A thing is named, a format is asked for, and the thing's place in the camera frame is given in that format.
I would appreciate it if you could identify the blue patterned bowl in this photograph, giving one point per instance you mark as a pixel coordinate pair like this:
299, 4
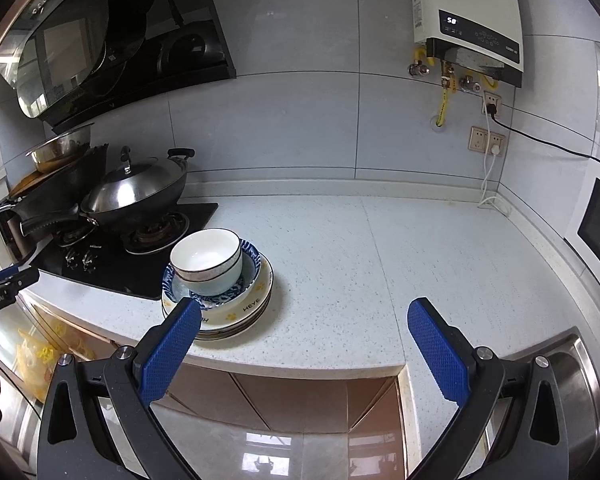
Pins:
249, 264

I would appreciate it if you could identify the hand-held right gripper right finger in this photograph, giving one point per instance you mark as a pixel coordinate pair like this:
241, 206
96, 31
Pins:
435, 345

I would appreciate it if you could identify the black range hood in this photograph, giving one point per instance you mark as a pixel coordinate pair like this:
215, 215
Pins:
105, 35

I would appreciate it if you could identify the yellow plastic bag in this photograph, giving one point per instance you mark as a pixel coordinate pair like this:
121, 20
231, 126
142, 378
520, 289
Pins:
35, 360

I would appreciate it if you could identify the striped rim plate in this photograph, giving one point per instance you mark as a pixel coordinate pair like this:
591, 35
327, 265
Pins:
220, 338

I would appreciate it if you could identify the bear print plate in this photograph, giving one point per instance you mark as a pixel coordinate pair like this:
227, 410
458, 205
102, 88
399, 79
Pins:
235, 329
252, 305

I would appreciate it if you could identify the single wall outlet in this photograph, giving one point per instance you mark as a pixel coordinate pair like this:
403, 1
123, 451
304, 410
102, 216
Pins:
491, 102

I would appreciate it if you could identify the stainless steel sink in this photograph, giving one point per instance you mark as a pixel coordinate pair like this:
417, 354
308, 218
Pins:
575, 385

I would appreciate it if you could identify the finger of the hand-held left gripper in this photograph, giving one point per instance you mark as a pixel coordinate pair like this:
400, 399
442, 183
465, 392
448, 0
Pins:
25, 278
2, 276

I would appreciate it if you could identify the small white bowl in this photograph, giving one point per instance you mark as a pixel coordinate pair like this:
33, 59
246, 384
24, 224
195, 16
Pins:
215, 286
205, 252

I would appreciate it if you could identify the black gas stove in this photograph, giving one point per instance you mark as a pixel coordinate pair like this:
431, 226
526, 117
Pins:
130, 270

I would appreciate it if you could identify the double wall outlet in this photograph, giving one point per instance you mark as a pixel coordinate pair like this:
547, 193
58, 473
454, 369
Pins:
485, 140

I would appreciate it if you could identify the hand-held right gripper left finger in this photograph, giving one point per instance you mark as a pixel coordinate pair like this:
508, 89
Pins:
172, 345

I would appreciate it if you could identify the stove knob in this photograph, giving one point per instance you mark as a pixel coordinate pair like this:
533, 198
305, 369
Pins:
72, 258
89, 258

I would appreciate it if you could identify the brown wooden board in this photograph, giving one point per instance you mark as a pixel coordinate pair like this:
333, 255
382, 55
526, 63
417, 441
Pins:
25, 185

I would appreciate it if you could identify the brass pipe fittings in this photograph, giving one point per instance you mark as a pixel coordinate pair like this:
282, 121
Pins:
447, 72

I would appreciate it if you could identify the stainless steel basin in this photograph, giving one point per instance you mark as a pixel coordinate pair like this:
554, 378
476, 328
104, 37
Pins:
60, 147

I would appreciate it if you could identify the brown kitchen cabinet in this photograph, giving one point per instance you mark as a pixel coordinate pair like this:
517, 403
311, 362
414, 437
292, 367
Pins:
280, 395

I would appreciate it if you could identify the steel wok lid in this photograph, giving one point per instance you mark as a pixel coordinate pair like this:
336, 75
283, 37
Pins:
125, 185

